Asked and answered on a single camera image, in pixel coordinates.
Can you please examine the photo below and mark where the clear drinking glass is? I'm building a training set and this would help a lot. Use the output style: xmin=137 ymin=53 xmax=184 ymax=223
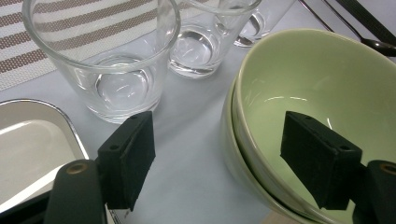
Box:
xmin=21 ymin=0 xmax=182 ymax=125
xmin=233 ymin=0 xmax=297 ymax=49
xmin=167 ymin=0 xmax=263 ymax=79

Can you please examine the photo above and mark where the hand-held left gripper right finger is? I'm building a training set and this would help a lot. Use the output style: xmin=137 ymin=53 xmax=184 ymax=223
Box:
xmin=279 ymin=110 xmax=364 ymax=211

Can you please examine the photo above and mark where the striped woven placemat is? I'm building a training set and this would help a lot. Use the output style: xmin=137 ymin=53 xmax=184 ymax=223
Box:
xmin=0 ymin=0 xmax=177 ymax=91

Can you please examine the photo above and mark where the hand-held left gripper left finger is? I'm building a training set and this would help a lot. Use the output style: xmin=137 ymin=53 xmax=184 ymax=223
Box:
xmin=96 ymin=110 xmax=157 ymax=213

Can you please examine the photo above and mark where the green ceramic bowl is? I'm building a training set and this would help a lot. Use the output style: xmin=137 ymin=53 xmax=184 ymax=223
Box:
xmin=232 ymin=28 xmax=396 ymax=224
xmin=219 ymin=79 xmax=316 ymax=224

